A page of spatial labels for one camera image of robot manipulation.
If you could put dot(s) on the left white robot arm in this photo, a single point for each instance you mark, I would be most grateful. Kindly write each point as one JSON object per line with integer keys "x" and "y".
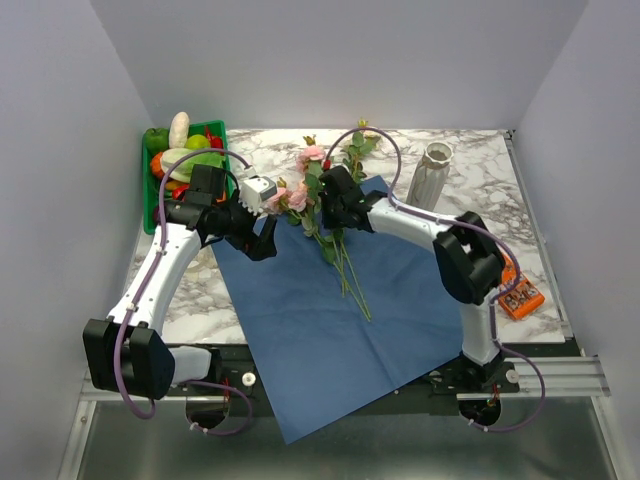
{"x": 125, "y": 351}

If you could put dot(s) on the cream ribbon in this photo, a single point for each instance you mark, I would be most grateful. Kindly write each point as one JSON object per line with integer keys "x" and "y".
{"x": 204, "y": 261}

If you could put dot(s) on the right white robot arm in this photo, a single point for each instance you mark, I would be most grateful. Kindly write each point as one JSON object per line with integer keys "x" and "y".
{"x": 469, "y": 260}

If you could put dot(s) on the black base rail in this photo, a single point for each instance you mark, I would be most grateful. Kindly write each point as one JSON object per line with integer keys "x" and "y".
{"x": 459, "y": 373}

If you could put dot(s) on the green plastic basket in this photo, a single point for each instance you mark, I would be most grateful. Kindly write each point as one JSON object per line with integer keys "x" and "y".
{"x": 151, "y": 185}

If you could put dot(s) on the aluminium frame bar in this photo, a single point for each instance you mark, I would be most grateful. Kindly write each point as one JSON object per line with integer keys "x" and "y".
{"x": 556, "y": 376}

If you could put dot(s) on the lime green fruit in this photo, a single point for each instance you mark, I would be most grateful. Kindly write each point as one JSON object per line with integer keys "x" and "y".
{"x": 197, "y": 142}

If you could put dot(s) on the green lettuce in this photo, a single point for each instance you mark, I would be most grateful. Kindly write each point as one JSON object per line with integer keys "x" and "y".
{"x": 182, "y": 172}

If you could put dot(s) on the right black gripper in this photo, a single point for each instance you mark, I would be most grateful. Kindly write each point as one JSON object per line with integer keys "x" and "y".
{"x": 328, "y": 222}

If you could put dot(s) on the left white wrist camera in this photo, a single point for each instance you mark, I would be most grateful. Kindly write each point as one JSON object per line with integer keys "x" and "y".
{"x": 255, "y": 192}

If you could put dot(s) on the pink flower stem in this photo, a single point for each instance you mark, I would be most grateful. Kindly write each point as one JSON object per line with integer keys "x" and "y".
{"x": 358, "y": 147}
{"x": 312, "y": 165}
{"x": 278, "y": 204}

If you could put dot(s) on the red bell pepper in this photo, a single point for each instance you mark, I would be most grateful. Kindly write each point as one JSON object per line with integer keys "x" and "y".
{"x": 179, "y": 193}

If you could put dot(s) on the white radish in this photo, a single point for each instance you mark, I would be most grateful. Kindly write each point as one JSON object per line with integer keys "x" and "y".
{"x": 179, "y": 130}

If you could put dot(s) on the blue wrapping paper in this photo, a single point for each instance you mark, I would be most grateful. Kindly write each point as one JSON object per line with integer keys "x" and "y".
{"x": 319, "y": 355}

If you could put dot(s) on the orange snack packet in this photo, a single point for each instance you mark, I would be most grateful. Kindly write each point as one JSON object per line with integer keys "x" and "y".
{"x": 524, "y": 299}

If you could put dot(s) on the white ceramic vase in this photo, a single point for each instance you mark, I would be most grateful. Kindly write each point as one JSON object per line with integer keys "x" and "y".
{"x": 430, "y": 176}

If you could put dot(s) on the red chili pepper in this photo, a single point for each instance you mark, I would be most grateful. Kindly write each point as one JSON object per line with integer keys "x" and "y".
{"x": 215, "y": 142}

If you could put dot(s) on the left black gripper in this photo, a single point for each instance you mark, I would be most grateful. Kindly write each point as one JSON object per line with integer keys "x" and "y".
{"x": 264, "y": 246}

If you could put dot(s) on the orange tangerine at left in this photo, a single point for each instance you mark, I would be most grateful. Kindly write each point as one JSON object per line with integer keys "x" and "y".
{"x": 158, "y": 166}

